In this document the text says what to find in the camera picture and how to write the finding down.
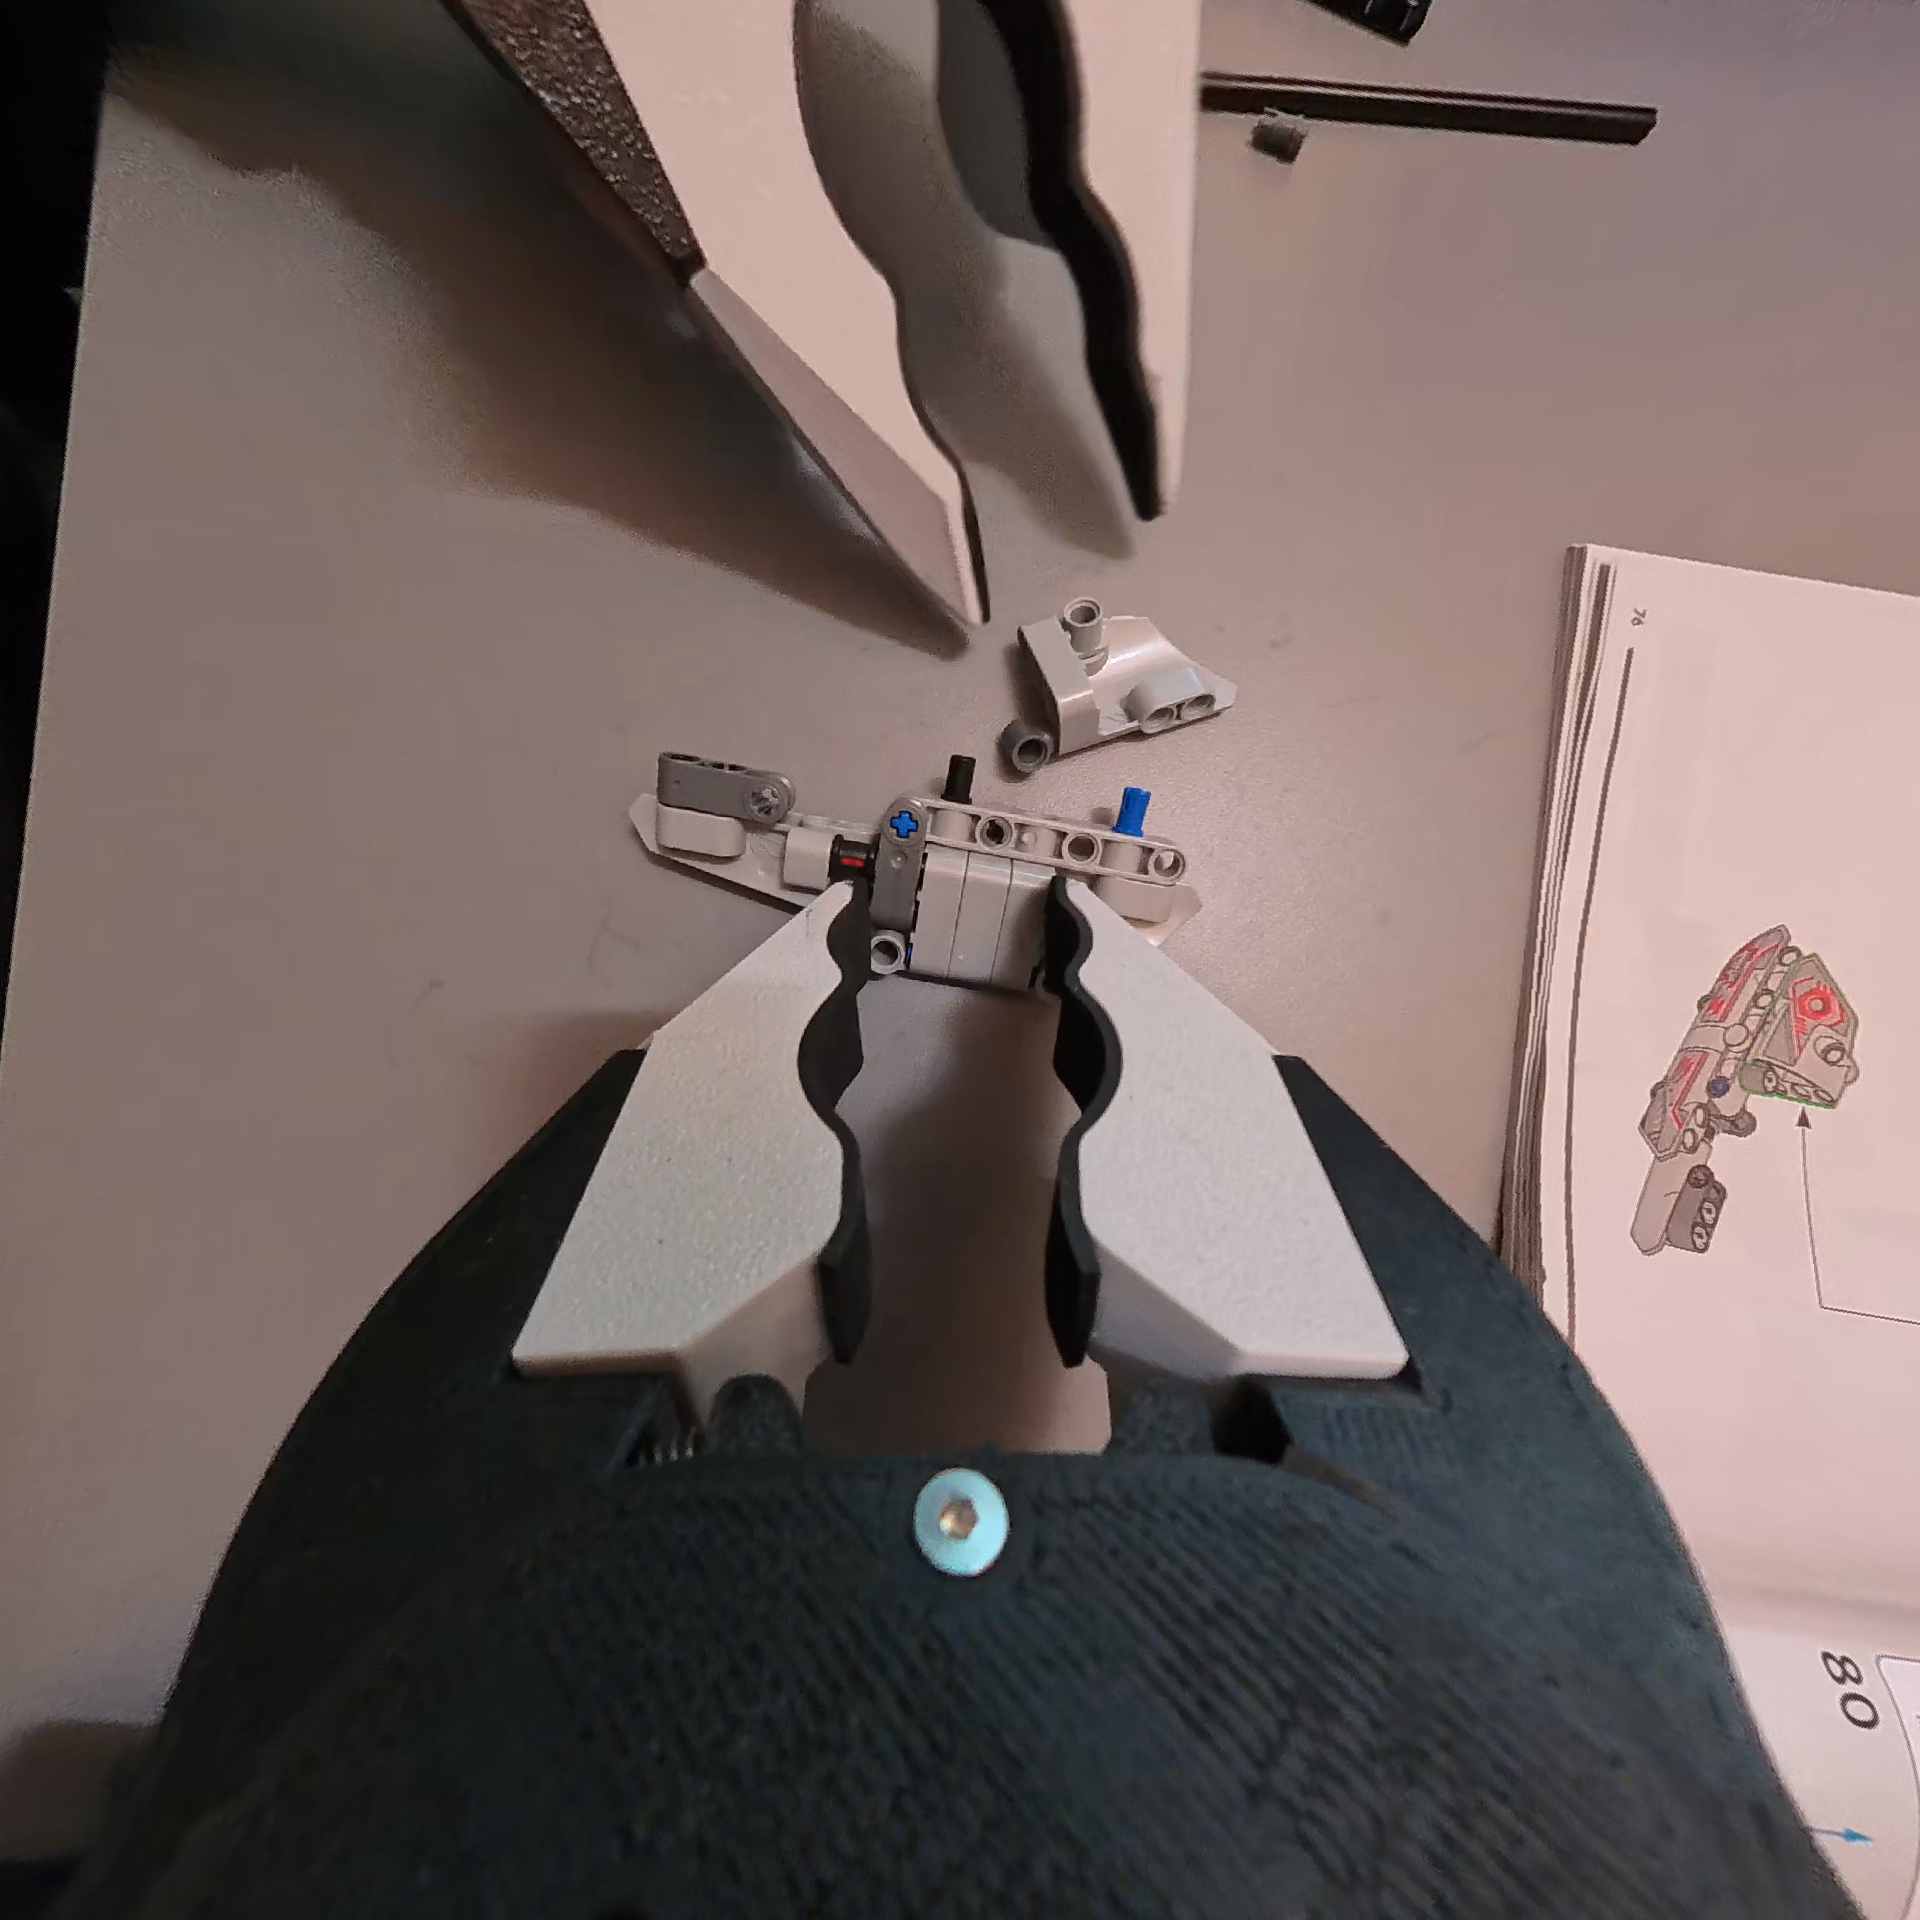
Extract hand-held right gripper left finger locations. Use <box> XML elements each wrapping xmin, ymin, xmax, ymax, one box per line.
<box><xmin>511</xmin><ymin>885</ymin><xmax>879</xmax><ymax>1383</ymax></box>

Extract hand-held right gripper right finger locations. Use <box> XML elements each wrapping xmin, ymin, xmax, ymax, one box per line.
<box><xmin>1035</xmin><ymin>876</ymin><xmax>1411</xmax><ymax>1383</ymax></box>

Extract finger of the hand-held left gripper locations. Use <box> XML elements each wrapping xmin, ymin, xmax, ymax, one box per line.
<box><xmin>581</xmin><ymin>0</ymin><xmax>995</xmax><ymax>626</ymax></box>
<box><xmin>992</xmin><ymin>0</ymin><xmax>1206</xmax><ymax>524</ymax></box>

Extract grey toy brick assembly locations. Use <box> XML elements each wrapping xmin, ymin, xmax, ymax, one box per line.
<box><xmin>631</xmin><ymin>751</ymin><xmax>1201</xmax><ymax>991</ymax></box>

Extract light grey curved panel piece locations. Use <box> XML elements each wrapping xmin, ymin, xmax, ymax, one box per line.
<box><xmin>1018</xmin><ymin>598</ymin><xmax>1241</xmax><ymax>754</ymax></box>

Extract black rod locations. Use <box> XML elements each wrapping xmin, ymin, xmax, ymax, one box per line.
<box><xmin>1198</xmin><ymin>73</ymin><xmax>1660</xmax><ymax>147</ymax></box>

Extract building instruction booklet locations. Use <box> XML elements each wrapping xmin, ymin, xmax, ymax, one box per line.
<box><xmin>1500</xmin><ymin>542</ymin><xmax>1920</xmax><ymax>1920</ymax></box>

